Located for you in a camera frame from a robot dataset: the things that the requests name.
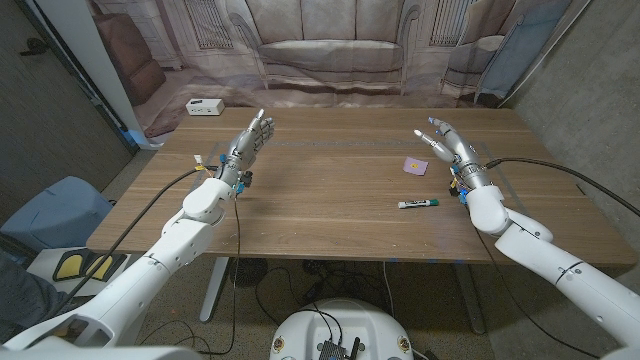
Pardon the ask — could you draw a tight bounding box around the white robot torso base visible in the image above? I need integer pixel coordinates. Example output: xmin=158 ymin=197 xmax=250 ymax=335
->
xmin=269 ymin=298 xmax=415 ymax=360

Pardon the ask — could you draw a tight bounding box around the purple sticky note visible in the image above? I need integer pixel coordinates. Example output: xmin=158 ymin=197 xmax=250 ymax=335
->
xmin=402 ymin=156 xmax=430 ymax=177

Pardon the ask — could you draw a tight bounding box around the black floor cable bundle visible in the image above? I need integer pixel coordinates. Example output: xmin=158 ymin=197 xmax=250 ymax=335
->
xmin=254 ymin=259 xmax=394 ymax=326

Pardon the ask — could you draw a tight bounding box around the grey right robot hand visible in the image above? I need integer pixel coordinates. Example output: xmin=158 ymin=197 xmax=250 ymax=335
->
xmin=413 ymin=116 xmax=494 ymax=191

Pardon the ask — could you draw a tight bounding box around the small white electronics box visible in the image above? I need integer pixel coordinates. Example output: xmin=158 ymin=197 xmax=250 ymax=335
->
xmin=185 ymin=97 xmax=226 ymax=117

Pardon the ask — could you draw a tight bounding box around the white marker with green cap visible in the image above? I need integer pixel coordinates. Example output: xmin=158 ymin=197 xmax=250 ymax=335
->
xmin=397 ymin=198 xmax=440 ymax=210

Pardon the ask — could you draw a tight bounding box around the person in dark grey clothing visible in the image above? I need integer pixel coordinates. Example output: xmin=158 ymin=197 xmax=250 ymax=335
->
xmin=0 ymin=249 xmax=76 ymax=344

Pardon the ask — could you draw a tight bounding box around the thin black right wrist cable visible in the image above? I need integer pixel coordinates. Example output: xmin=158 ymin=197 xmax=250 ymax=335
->
xmin=469 ymin=209 xmax=601 ymax=359

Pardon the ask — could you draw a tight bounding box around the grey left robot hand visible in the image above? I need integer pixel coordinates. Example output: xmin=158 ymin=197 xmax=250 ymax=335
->
xmin=215 ymin=108 xmax=276 ymax=189

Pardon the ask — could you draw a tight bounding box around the thin black left wrist cable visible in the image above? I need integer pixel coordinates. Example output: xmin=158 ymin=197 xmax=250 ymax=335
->
xmin=197 ymin=197 xmax=242 ymax=356

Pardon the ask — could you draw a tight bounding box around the yellow foot pedal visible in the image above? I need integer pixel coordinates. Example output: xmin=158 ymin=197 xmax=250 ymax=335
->
xmin=52 ymin=248 xmax=85 ymax=282
xmin=83 ymin=251 xmax=129 ymax=282

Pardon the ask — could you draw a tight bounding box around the printed sofa room backdrop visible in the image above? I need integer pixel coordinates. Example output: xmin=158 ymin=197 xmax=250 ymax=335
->
xmin=87 ymin=0 xmax=591 ymax=139

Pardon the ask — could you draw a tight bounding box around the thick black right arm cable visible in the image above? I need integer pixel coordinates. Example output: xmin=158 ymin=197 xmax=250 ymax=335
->
xmin=482 ymin=157 xmax=640 ymax=219

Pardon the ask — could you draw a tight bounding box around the black round floor fan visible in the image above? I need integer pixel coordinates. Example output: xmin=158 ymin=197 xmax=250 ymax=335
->
xmin=229 ymin=257 xmax=269 ymax=289

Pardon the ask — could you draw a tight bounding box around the white table leg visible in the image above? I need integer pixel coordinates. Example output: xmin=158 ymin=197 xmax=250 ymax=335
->
xmin=199 ymin=257 xmax=231 ymax=324
xmin=452 ymin=262 xmax=487 ymax=335

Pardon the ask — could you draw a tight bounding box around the blue upholstered chair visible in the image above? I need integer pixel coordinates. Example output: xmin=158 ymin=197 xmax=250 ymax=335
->
xmin=0 ymin=175 xmax=115 ymax=254

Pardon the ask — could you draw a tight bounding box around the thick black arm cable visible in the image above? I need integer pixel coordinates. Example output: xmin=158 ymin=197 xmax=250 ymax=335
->
xmin=49 ymin=164 xmax=221 ymax=311
xmin=482 ymin=157 xmax=640 ymax=219

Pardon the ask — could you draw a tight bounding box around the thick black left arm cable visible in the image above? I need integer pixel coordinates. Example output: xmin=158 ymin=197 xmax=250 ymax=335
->
xmin=49 ymin=164 xmax=221 ymax=311

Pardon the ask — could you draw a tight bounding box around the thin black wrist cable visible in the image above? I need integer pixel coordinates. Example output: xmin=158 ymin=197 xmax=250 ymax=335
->
xmin=469 ymin=209 xmax=601 ymax=359
xmin=197 ymin=197 xmax=242 ymax=356

